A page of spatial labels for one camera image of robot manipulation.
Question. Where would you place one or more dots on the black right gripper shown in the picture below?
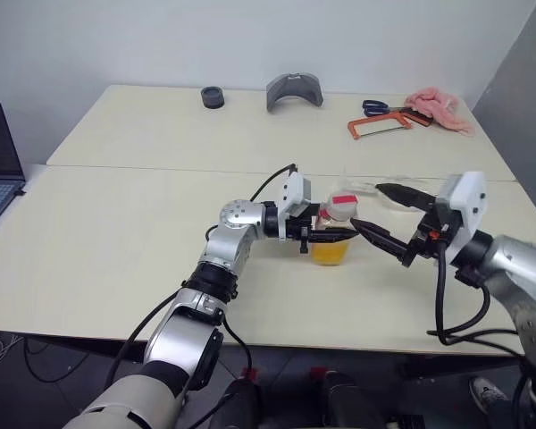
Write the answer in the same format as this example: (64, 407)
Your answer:
(429, 243)

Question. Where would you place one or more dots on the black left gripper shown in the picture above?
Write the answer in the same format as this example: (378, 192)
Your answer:
(304, 220)

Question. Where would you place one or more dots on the clear bottle with orange drink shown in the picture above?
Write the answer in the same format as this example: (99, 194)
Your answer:
(328, 252)

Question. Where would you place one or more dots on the clear wine glass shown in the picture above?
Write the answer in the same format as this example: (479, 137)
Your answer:
(366, 187)

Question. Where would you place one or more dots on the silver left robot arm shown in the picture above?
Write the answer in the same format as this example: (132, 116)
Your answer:
(232, 250)

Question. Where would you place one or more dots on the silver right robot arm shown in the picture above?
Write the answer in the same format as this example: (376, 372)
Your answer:
(522, 277)

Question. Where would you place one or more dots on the orange hacksaw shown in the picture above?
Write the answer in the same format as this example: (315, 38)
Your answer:
(359, 123)

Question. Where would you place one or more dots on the pink cloth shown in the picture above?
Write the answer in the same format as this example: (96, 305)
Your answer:
(438, 105)

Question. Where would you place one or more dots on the red tag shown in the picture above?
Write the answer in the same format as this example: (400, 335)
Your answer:
(248, 374)
(318, 372)

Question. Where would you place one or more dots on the grey curved shell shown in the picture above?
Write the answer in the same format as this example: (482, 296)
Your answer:
(277, 91)

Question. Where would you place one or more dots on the dark rounded shape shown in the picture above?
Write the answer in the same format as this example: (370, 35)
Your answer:
(237, 406)
(348, 402)

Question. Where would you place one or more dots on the black round cylinder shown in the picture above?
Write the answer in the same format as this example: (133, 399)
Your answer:
(212, 97)

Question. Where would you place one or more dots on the grey shoe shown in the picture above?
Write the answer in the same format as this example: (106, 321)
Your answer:
(487, 395)

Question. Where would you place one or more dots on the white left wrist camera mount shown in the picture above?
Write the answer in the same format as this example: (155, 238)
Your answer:
(296, 190)

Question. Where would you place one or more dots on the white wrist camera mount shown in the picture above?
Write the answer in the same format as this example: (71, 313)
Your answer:
(296, 190)
(466, 205)

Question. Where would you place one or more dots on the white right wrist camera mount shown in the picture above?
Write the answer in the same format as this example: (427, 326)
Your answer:
(466, 205)

